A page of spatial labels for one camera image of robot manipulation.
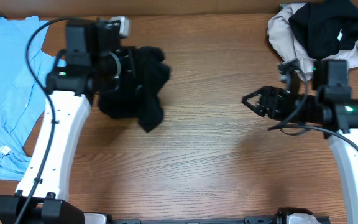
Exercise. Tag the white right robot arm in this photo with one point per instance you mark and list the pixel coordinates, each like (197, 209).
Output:
(324, 104)

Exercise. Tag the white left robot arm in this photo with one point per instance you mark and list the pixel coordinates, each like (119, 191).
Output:
(93, 52)

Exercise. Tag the beige garment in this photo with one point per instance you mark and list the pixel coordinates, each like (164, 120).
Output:
(281, 38)

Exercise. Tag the light blue t-shirt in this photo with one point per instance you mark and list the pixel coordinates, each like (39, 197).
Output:
(22, 65)

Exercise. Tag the black folded garment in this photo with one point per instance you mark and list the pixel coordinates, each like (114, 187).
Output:
(326, 28)

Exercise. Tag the black shirt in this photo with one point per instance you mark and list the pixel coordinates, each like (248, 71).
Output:
(135, 93)

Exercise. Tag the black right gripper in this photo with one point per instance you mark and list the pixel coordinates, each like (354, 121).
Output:
(274, 103)

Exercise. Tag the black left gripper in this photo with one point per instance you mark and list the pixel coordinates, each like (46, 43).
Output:
(128, 66)

